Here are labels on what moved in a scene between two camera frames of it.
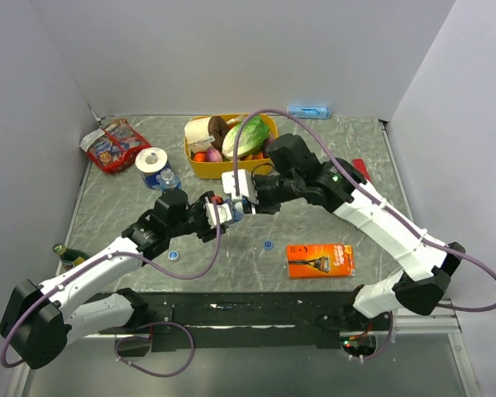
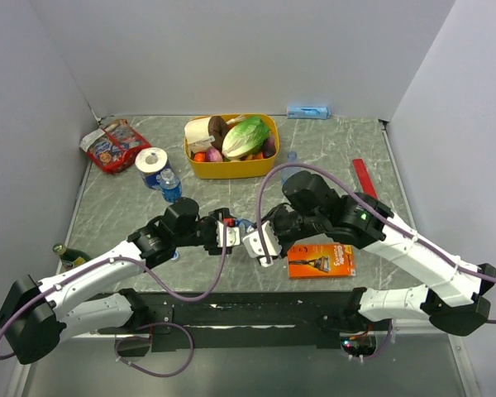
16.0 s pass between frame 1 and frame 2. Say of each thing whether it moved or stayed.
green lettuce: stayed
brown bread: stayed
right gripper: moved
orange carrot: stayed
